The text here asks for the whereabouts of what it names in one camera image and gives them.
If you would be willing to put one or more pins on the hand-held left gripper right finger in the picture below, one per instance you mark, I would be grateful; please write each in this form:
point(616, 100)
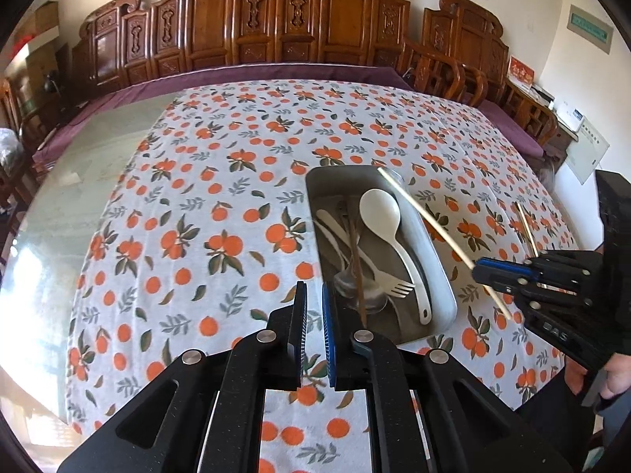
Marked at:
point(328, 340)

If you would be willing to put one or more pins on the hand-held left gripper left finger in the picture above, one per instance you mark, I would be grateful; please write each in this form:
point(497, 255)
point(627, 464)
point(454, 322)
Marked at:
point(303, 340)

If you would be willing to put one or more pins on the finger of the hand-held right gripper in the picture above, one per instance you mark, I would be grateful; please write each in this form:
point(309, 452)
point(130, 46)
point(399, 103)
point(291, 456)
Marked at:
point(503, 266)
point(498, 282)

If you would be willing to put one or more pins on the metal spoon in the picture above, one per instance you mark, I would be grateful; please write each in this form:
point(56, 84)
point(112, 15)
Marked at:
point(362, 290)

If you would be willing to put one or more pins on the metal tray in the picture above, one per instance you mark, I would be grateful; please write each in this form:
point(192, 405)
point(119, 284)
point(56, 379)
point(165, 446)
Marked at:
point(424, 251)

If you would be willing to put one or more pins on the light wooden chopstick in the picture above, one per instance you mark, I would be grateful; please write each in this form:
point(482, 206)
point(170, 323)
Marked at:
point(434, 224)
point(527, 231)

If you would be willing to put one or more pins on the brown chopstick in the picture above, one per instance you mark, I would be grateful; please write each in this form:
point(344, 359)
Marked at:
point(356, 261)

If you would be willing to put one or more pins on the white fork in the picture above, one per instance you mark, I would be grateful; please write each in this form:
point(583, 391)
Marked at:
point(394, 283)

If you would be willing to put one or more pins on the large white spoon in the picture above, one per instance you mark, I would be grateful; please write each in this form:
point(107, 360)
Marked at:
point(379, 212)

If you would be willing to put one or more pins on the person's right hand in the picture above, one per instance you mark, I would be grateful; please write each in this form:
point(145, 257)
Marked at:
point(623, 379)

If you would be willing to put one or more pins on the white device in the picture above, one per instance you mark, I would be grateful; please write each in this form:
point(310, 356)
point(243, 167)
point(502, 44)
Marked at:
point(567, 116)

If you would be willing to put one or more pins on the wooden armchair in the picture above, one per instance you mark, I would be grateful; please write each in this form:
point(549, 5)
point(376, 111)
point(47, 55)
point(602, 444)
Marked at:
point(438, 76)
point(530, 113)

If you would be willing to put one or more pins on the orange print tablecloth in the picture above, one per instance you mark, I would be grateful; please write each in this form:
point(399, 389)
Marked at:
point(207, 197)

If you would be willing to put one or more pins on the red box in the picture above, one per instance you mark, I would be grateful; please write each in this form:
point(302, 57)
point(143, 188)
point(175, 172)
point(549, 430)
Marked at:
point(521, 71)

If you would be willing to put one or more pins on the small carved wooden bench back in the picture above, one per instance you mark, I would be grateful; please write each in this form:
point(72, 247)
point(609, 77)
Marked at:
point(468, 39)
point(113, 49)

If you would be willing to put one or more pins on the wide carved wooden bench back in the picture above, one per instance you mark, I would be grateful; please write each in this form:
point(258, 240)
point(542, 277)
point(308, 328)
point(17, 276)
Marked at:
point(296, 24)

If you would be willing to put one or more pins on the clear plastic bag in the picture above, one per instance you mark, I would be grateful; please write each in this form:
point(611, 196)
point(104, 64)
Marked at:
point(10, 150)

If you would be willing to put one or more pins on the wooden chair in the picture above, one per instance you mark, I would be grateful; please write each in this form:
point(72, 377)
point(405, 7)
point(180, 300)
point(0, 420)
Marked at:
point(24, 123)

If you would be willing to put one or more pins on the cardboard box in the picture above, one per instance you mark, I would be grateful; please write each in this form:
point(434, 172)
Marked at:
point(42, 24)

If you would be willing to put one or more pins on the green wall sign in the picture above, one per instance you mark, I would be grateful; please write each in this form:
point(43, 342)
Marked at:
point(589, 27)

